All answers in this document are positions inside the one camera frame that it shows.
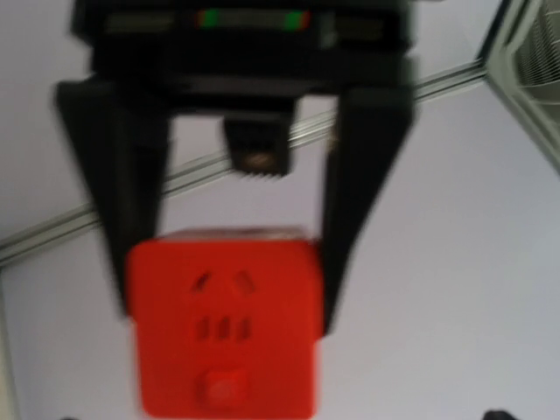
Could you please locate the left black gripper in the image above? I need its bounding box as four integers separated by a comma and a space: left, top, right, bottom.
69, 1, 415, 118

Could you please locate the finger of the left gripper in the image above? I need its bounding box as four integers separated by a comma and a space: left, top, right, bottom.
319, 86, 415, 335

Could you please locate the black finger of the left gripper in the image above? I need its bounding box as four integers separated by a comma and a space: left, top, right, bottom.
54, 80, 171, 316

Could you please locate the red cube socket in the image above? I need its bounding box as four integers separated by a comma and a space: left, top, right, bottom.
127, 231, 323, 419

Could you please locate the left aluminium frame post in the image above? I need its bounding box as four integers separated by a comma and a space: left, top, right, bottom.
1, 59, 486, 268

